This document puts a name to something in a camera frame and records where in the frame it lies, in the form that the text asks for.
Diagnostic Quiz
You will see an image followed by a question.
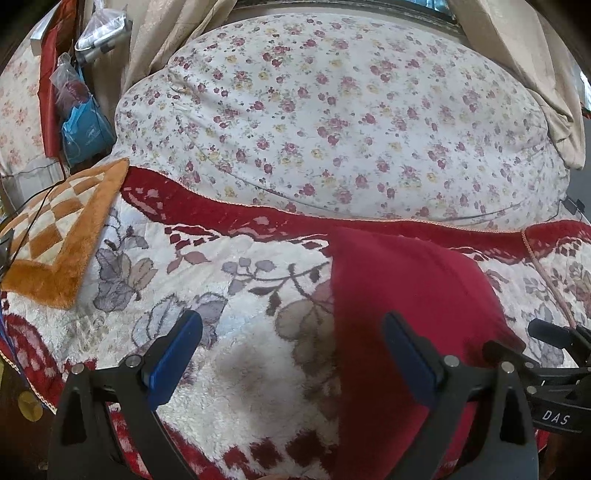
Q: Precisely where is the red cloth at bedside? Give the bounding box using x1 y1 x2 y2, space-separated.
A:
37 0 78 159

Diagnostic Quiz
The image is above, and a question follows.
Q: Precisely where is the beige curtain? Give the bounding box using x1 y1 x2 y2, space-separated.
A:
90 1 590 169

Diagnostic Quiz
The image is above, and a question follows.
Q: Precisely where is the red and white floral blanket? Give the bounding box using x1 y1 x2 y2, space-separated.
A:
2 167 590 479

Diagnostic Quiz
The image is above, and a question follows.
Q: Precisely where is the clear plastic bag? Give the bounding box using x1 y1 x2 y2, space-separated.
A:
50 53 90 120

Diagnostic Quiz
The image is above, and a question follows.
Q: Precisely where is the floral white bed quilt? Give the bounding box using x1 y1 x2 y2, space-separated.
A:
114 12 569 230

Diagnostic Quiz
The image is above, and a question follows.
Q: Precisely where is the orange checkered plush mat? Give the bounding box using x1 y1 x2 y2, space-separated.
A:
1 158 129 309

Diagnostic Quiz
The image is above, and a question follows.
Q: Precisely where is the dark red garment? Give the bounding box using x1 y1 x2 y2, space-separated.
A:
329 228 525 479

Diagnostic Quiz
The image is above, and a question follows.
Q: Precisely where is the blue plastic bag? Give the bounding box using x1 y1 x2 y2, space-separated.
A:
61 96 115 167

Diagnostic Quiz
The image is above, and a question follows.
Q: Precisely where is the silver plastic package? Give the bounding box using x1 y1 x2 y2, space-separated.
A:
74 8 132 65

